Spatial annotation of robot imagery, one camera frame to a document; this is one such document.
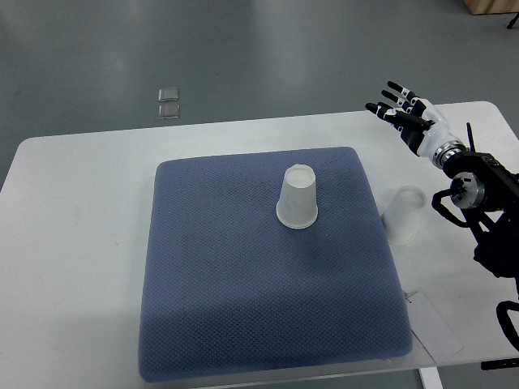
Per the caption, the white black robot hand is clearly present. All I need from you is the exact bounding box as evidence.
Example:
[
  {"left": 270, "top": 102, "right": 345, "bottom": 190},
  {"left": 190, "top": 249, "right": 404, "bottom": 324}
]
[{"left": 366, "top": 81, "right": 465, "bottom": 167}]

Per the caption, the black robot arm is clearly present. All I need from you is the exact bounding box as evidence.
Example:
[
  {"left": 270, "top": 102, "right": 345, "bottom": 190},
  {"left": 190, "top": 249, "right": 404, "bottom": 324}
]
[{"left": 431, "top": 123, "right": 518, "bottom": 280}]

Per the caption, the white paper cup on table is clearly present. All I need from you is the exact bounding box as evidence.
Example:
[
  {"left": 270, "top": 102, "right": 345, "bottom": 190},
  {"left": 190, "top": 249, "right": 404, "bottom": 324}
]
[{"left": 381, "top": 186, "right": 427, "bottom": 245}]

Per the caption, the wooden furniture corner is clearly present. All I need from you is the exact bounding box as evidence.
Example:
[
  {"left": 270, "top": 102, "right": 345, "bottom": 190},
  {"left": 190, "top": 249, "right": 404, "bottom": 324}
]
[{"left": 463, "top": 0, "right": 518, "bottom": 15}]

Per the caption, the black tripod leg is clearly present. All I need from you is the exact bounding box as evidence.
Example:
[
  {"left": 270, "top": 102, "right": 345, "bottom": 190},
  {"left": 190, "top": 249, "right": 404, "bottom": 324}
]
[{"left": 506, "top": 13, "right": 519, "bottom": 29}]

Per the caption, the white paper cup on cushion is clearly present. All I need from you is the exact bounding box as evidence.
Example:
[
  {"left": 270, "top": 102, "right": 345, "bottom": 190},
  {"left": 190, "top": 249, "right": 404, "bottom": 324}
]
[{"left": 276, "top": 164, "right": 318, "bottom": 229}]

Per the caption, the white paper tag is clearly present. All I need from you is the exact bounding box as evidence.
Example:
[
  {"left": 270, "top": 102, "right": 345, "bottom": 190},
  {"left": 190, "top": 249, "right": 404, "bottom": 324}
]
[{"left": 405, "top": 292, "right": 463, "bottom": 364}]

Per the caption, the black table control panel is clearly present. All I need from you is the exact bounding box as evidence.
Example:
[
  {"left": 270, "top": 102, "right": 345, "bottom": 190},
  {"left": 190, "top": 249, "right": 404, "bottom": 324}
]
[{"left": 480, "top": 358, "right": 519, "bottom": 371}]

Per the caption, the white table leg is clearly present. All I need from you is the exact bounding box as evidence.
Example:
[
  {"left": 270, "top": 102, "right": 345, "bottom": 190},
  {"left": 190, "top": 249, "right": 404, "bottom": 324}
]
[{"left": 418, "top": 367, "right": 444, "bottom": 389}]

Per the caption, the blue mesh cushion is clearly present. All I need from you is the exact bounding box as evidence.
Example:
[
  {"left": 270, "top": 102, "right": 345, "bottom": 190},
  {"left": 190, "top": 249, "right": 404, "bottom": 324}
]
[{"left": 139, "top": 147, "right": 413, "bottom": 382}]

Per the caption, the upper metal floor plate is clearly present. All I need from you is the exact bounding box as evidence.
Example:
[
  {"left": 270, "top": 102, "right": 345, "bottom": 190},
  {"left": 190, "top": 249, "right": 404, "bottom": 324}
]
[{"left": 158, "top": 87, "right": 179, "bottom": 102}]

